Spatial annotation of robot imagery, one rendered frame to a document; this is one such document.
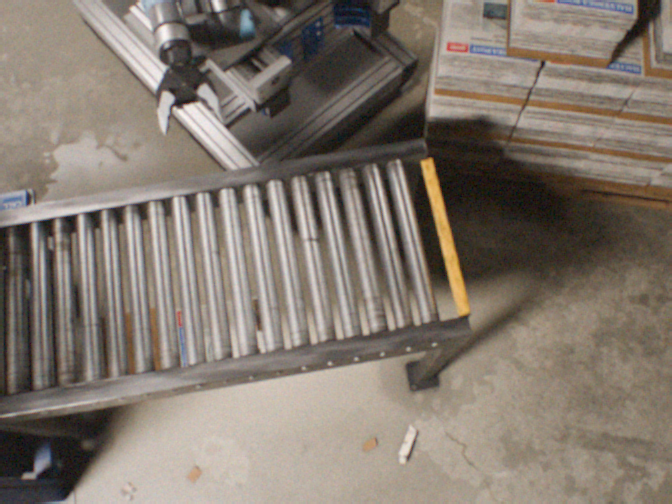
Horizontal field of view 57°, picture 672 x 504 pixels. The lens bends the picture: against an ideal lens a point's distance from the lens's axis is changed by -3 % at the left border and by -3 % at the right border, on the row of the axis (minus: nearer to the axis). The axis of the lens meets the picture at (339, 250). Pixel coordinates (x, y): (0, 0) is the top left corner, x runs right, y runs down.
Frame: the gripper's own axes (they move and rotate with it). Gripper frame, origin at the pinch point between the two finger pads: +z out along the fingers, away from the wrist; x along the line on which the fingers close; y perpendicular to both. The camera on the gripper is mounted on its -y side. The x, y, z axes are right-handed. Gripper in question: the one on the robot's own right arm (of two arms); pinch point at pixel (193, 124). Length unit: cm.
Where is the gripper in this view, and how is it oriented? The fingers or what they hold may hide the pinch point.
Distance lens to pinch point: 131.6
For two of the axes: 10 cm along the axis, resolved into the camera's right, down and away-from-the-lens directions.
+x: -9.5, 2.3, -2.1
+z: 2.9, 9.0, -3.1
